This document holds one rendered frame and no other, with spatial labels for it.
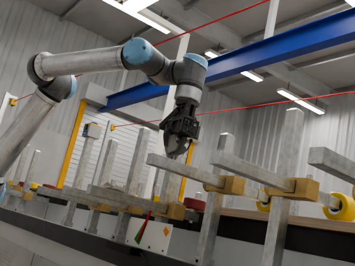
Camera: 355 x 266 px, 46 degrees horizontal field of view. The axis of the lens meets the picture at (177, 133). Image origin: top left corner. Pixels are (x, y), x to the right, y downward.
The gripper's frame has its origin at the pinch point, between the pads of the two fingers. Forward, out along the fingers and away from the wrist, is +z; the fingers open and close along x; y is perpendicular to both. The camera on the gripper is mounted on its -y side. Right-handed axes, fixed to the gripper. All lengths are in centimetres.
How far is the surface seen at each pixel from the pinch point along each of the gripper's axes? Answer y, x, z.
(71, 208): -83, 6, 22
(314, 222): 40.3, 25.5, 11.9
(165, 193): -7.3, 6.2, 10.7
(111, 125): -290, 112, -74
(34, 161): -157, 4, -1
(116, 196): -2.5, -14.6, 16.2
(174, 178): -6.8, 8.2, 4.7
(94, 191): -2.3, -22.2, 16.4
